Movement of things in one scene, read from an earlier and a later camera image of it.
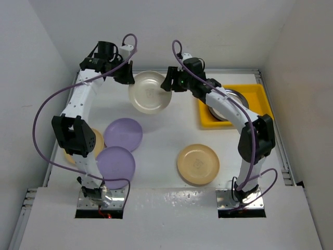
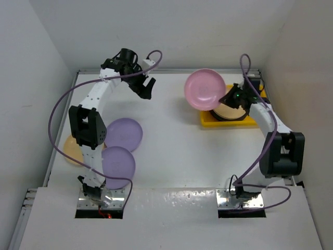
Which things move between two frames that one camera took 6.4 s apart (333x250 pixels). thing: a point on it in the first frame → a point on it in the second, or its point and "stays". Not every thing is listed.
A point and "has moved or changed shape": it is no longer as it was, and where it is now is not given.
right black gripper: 173,73 → 227,99
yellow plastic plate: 198,164 has moved or changed shape
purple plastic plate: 115,162 stays
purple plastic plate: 123,132 stays
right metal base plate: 225,201 stays
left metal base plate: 117,199 stays
